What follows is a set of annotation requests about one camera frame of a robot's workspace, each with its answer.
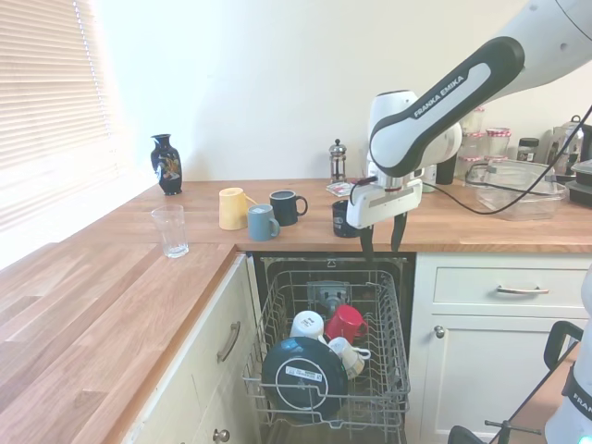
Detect yellow mug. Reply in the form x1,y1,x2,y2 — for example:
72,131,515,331
217,187,258,231

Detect black cable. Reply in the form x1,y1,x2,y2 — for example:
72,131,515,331
423,105,592,216

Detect dark navy printed mug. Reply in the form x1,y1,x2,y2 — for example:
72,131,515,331
331,199,362,239

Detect glass jar black lid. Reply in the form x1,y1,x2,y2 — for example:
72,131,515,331
517,137,541,163

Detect red and white sachets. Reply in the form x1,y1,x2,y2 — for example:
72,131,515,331
325,180,356,197

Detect navy mug with grey rim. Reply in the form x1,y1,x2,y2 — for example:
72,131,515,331
269,189,309,228

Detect white IKEA mug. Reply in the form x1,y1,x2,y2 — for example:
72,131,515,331
289,310,328,343

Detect cream printed mug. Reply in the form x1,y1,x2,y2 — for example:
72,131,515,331
327,337,373,380

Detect white drawer front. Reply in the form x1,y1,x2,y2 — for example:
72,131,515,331
432,265,592,309

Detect black shaker bottle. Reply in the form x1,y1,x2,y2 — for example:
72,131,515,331
436,156,459,186

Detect dark teal bowl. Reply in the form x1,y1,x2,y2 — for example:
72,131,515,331
261,336,349,422

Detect built-in dishwasher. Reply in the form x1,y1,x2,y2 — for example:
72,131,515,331
244,252,417,444

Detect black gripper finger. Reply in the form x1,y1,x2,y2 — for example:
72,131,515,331
360,224,377,261
390,213,409,253

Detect grey-blue mug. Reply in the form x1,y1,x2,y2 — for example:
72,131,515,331
246,203,281,242

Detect silver coffee machine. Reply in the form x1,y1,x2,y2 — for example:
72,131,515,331
548,115,592,177

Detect black food containers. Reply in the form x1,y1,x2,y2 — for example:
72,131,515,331
567,159,592,204

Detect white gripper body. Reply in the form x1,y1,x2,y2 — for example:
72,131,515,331
346,179,424,230

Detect black floral vase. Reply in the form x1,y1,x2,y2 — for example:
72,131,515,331
150,133,184,196

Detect metal drawer handle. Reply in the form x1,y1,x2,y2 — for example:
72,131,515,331
216,321,241,364
497,284,550,296

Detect black bracket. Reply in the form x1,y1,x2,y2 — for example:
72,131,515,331
543,320,586,371

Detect glass French press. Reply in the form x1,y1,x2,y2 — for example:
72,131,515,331
328,138,350,185

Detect white corner cabinet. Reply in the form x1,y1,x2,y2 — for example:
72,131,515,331
122,252,263,444

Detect wooden window blind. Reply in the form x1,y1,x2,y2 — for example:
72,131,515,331
0,0,119,235

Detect grey wire dishwasher rack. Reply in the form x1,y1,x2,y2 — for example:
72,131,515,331
241,269,412,430

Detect clear ribbed drinking glass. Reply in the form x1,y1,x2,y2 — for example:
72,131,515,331
151,203,191,259

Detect red speckled enamel mug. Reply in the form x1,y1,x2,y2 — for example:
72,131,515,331
323,303,370,346

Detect clear plastic lidded container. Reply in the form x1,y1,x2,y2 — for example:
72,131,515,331
464,159,569,222

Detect white cabinet door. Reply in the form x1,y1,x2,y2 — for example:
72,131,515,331
423,315,592,444

